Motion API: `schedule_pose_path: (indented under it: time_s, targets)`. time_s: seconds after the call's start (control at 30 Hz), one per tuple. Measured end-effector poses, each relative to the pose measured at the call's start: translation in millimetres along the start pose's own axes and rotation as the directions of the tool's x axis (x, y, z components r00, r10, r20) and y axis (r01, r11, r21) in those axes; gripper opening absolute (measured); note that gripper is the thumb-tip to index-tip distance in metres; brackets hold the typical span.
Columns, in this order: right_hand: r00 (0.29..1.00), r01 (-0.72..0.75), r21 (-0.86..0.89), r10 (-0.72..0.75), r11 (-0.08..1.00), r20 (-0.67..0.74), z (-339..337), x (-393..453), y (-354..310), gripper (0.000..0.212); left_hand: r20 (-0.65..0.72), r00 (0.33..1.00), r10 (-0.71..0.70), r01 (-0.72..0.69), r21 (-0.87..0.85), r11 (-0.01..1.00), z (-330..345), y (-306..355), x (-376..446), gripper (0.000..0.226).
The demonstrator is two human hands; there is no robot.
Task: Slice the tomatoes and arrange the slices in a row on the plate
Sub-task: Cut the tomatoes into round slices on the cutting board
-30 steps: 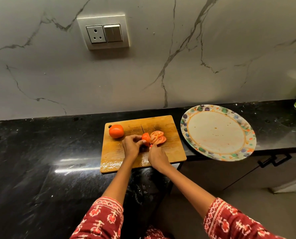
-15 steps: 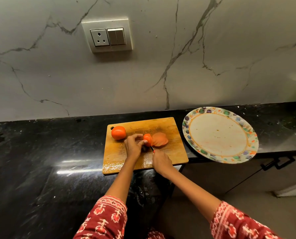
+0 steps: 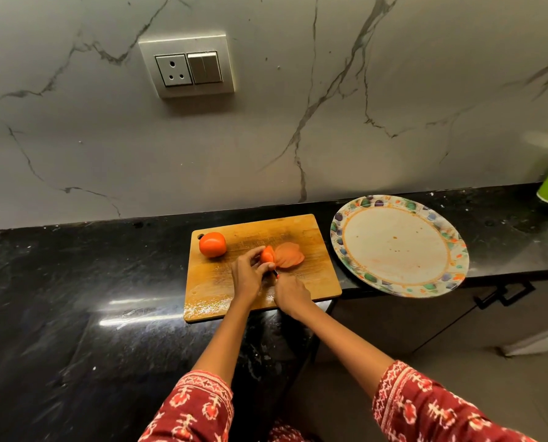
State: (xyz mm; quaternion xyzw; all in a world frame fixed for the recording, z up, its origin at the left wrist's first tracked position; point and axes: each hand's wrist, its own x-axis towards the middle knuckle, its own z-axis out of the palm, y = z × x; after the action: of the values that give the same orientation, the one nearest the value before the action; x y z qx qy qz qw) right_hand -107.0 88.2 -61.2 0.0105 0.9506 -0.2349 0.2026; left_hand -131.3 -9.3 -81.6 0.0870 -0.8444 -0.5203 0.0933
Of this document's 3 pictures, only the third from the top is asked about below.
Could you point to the wall socket and switch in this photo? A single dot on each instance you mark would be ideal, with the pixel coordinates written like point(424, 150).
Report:
point(187, 66)

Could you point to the floral rimmed plate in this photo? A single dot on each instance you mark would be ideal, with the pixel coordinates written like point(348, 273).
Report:
point(396, 246)

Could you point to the red patterned right sleeve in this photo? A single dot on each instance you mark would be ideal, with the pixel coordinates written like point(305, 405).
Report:
point(430, 409)

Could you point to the wooden cutting board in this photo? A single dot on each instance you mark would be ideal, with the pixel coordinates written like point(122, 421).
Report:
point(315, 276)

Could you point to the brown lower cabinet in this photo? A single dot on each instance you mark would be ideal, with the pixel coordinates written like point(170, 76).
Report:
point(403, 322)

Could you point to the red patterned tunic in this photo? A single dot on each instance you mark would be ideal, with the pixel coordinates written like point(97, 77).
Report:
point(285, 432)

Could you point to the red patterned sleeve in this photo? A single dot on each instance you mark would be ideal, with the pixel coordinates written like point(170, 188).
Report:
point(430, 409)
point(193, 409)

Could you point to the person's right forearm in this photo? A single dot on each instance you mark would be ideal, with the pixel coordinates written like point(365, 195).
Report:
point(347, 352)

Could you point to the person's left hand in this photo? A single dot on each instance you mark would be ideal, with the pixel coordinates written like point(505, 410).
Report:
point(246, 278)

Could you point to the person's left forearm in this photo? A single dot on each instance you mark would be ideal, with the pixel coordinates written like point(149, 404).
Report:
point(223, 342)

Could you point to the person's right hand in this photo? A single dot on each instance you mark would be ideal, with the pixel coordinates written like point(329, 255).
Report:
point(292, 294)

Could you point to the red patterned left sleeve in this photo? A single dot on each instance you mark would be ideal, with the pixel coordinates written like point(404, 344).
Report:
point(193, 409)

